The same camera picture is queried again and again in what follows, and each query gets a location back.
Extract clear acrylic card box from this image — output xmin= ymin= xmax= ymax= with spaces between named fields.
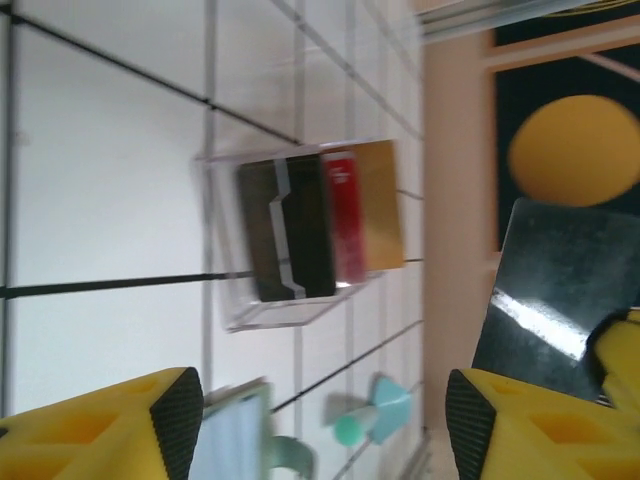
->
xmin=194 ymin=139 xmax=407 ymax=334

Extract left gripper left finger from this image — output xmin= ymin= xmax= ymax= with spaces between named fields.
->
xmin=0 ymin=367 xmax=205 ymax=480

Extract gold credit card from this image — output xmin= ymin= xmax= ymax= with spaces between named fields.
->
xmin=357 ymin=140 xmax=406 ymax=271

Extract red credit card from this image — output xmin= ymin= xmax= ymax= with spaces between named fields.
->
xmin=322 ymin=149 xmax=370 ymax=281

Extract teal plastic scoop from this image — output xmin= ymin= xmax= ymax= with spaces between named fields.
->
xmin=323 ymin=375 xmax=415 ymax=448

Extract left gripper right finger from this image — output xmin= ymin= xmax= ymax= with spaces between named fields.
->
xmin=446 ymin=368 xmax=640 ymax=480

